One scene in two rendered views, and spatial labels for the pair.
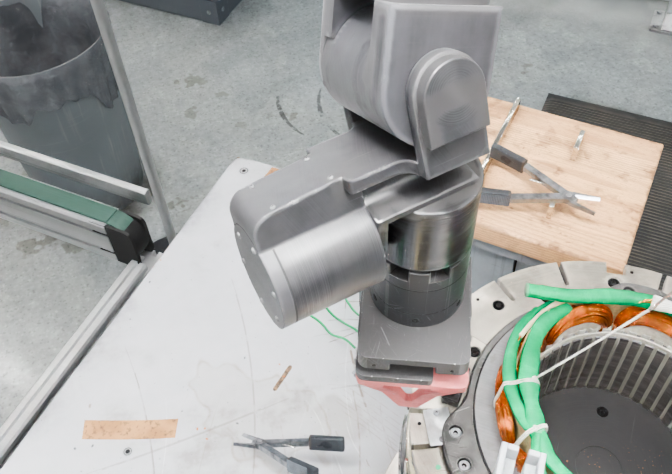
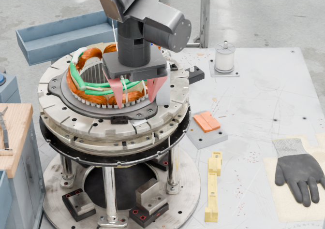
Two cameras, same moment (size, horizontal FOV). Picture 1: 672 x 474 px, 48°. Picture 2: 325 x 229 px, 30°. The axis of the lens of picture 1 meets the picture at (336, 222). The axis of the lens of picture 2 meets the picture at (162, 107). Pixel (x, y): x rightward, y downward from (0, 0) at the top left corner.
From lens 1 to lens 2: 102 cm
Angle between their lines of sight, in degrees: 77
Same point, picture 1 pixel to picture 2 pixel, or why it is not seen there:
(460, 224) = not seen: hidden behind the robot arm
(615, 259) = (25, 106)
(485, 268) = (20, 172)
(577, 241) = (18, 117)
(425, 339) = (153, 53)
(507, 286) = (63, 119)
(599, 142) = not seen: outside the picture
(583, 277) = (49, 101)
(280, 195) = (168, 11)
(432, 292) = not seen: hidden behind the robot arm
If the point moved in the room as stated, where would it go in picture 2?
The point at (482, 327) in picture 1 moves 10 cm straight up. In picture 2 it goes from (87, 121) to (83, 79)
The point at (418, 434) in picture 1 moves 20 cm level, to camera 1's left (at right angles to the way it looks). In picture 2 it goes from (144, 125) to (196, 192)
